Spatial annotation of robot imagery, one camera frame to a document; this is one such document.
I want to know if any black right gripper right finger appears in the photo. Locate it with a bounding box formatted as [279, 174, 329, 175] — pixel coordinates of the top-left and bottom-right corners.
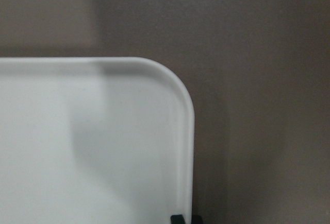
[192, 215, 203, 224]

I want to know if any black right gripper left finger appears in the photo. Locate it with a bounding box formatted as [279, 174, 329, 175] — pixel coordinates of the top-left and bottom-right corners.
[170, 215, 185, 224]

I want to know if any cream rabbit print tray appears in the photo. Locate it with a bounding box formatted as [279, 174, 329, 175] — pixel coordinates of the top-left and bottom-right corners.
[1, 57, 194, 223]

